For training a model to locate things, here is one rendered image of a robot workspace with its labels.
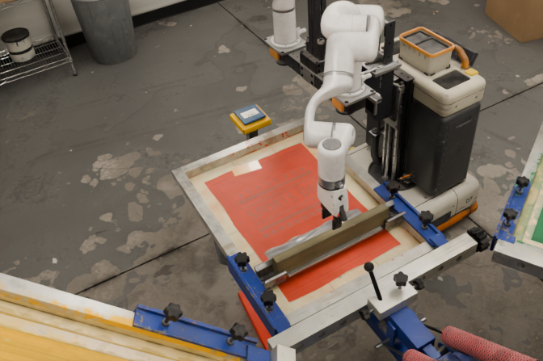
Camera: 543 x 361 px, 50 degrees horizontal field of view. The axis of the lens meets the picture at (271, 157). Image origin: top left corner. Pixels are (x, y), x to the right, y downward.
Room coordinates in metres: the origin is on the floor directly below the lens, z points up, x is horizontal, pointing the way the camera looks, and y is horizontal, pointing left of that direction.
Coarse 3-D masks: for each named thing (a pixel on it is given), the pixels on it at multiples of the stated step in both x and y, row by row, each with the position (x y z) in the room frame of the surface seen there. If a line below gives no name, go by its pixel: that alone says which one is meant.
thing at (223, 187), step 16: (224, 176) 1.58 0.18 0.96; (240, 176) 1.57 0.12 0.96; (256, 176) 1.56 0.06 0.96; (224, 192) 1.49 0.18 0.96; (240, 192) 1.49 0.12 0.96; (240, 208) 1.41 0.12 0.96; (240, 224) 1.33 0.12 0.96; (304, 224) 1.31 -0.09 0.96; (256, 240) 1.26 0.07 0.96; (272, 240) 1.25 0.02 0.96; (288, 240) 1.24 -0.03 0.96; (304, 272) 1.11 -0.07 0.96; (320, 272) 1.10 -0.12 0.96; (336, 272) 1.10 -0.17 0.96; (288, 288) 1.06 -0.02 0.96; (304, 288) 1.05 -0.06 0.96
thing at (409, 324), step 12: (396, 312) 0.89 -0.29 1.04; (408, 312) 0.88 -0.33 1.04; (396, 324) 0.85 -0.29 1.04; (408, 324) 0.85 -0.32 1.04; (420, 324) 0.84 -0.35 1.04; (408, 336) 0.81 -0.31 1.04; (420, 336) 0.81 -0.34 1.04; (432, 336) 0.80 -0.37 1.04; (408, 348) 0.80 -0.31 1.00; (420, 348) 0.78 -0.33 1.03
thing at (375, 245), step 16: (272, 160) 1.64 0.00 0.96; (288, 160) 1.63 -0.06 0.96; (304, 160) 1.63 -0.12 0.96; (272, 176) 1.55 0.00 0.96; (352, 208) 1.36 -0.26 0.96; (320, 224) 1.30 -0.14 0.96; (368, 240) 1.21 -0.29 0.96; (384, 240) 1.21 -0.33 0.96; (336, 256) 1.16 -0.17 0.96; (352, 256) 1.16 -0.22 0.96; (368, 256) 1.15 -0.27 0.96
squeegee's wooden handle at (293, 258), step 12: (384, 204) 1.26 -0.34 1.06; (360, 216) 1.22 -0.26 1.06; (372, 216) 1.22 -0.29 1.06; (384, 216) 1.24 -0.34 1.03; (348, 228) 1.18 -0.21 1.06; (360, 228) 1.20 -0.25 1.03; (372, 228) 1.22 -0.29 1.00; (312, 240) 1.15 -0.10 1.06; (324, 240) 1.14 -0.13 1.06; (336, 240) 1.16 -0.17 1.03; (348, 240) 1.18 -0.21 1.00; (288, 252) 1.11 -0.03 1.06; (300, 252) 1.11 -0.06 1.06; (312, 252) 1.12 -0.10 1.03; (324, 252) 1.14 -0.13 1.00; (276, 264) 1.07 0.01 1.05; (288, 264) 1.09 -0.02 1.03; (300, 264) 1.10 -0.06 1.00
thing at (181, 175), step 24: (240, 144) 1.71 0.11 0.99; (264, 144) 1.72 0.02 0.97; (192, 168) 1.60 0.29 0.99; (360, 168) 1.52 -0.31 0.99; (192, 192) 1.47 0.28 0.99; (216, 240) 1.26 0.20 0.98; (384, 264) 1.09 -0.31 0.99; (336, 288) 1.02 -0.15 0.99; (360, 288) 1.01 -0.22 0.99; (312, 312) 0.94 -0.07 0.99
